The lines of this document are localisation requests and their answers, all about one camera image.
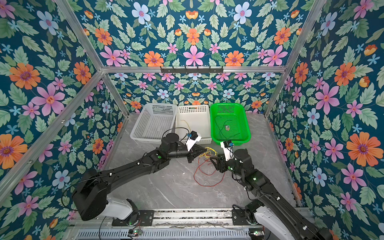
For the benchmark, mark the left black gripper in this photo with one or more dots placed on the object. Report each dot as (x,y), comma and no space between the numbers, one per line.
(195,149)

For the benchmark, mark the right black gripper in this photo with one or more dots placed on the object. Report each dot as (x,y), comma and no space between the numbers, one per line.
(223,163)

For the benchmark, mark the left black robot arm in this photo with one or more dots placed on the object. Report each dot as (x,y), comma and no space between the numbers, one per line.
(92,194)

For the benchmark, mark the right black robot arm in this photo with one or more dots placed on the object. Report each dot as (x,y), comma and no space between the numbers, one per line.
(269,208)

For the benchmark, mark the cream perforated basket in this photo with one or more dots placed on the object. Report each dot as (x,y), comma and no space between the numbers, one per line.
(194,118)

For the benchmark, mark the green plastic basket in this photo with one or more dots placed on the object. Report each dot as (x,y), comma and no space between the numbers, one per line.
(233,115)

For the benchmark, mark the white mesh basket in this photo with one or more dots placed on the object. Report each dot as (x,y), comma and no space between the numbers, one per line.
(154,120)

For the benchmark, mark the black hook bar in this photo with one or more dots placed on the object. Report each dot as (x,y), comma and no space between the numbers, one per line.
(188,70)

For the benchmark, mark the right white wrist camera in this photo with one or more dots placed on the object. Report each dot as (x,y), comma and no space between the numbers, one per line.
(227,147)

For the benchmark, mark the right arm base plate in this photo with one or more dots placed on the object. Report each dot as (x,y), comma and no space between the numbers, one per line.
(242,216)

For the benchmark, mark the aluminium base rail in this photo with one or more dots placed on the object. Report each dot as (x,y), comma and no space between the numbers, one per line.
(171,224)

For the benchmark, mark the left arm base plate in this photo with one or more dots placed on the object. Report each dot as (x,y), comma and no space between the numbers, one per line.
(143,218)

